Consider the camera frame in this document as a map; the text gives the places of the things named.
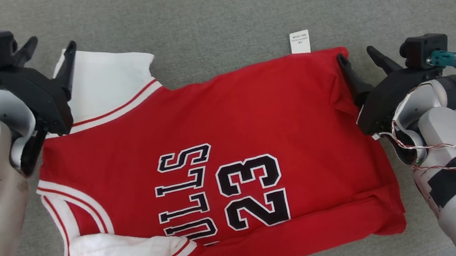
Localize red Bulls 23 basketball jersey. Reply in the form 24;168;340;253
21;13;411;256

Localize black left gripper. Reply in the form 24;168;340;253
0;32;87;144

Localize red white twisted wires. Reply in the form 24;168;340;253
372;115;456;184

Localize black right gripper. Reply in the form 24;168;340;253
336;38;451;139

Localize grey fabric sofa cushion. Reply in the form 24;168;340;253
0;0;456;256

